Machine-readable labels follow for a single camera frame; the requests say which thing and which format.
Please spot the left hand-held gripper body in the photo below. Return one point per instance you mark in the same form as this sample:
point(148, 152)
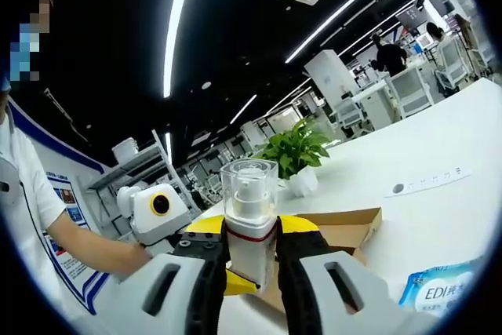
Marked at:
point(149, 221)

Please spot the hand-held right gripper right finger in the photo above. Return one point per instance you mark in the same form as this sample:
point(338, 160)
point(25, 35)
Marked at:
point(353, 303)

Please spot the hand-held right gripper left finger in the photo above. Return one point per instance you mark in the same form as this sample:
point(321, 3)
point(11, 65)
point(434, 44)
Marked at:
point(157, 299)

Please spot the clear capped white pump bottle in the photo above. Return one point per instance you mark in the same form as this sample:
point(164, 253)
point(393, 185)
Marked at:
point(249, 241)

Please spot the brown cardboard shoe box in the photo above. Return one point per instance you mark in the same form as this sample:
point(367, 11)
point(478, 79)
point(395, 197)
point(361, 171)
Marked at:
point(345, 229)

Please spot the blue white wet wipes pack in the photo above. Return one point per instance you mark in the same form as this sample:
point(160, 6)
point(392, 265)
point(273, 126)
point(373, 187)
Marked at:
point(439, 292)

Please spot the metal storage rack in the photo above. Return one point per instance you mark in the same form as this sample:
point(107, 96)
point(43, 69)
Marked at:
point(117, 172)

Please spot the person in white shirt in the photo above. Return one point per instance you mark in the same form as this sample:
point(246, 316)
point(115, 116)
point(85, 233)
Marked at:
point(27, 194)

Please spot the green plant in white pot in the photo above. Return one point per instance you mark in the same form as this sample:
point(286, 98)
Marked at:
point(290, 150)

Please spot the white table socket panel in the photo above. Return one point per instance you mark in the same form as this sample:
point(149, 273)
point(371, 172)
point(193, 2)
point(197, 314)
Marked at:
point(431, 182)

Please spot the white ceiling light strip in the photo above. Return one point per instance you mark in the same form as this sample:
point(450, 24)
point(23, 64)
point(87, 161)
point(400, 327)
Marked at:
point(176, 25)
point(345, 7)

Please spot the row of white office chairs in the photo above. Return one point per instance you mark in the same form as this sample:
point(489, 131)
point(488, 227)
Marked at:
point(408, 92)

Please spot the hanging dark display screen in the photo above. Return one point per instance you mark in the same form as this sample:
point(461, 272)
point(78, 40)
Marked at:
point(442, 2)
point(409, 17)

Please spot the blue white wall poster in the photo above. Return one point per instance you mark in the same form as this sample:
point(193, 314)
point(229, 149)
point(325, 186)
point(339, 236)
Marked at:
point(64, 194)

